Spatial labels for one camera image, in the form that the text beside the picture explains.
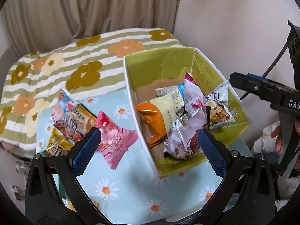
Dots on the white blue snack bag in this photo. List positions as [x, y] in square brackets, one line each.
[177, 94]

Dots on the pale pink brown snack bag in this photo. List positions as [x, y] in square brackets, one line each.
[182, 139]

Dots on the brown red striped snack bag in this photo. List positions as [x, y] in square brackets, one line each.
[73, 123]

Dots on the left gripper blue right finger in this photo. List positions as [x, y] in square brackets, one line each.
[215, 152]

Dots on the light blue daisy tablecloth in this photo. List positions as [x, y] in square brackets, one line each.
[133, 193]

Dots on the beige curtain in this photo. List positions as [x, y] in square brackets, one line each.
[44, 25]

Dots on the gold yellow snack packet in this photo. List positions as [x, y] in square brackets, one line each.
[56, 144]

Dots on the rice cracker nut packet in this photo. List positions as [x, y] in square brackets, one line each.
[218, 101]

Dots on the shrimp flakes snack bag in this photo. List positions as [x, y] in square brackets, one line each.
[65, 104]

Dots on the white fleece right sleeve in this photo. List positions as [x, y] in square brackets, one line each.
[284, 187]

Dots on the person's right hand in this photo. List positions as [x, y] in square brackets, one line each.
[277, 133]

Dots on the green cardboard box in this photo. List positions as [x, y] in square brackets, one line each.
[156, 68]

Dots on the pink white candy bag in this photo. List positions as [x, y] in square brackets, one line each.
[193, 97]

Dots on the orange yellow chip bag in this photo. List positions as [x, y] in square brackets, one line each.
[159, 114]

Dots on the pink strawberry snack bag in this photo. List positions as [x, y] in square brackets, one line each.
[115, 141]

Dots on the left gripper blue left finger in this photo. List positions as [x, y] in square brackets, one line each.
[82, 151]

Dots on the floral striped green quilt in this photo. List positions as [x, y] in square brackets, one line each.
[86, 68]

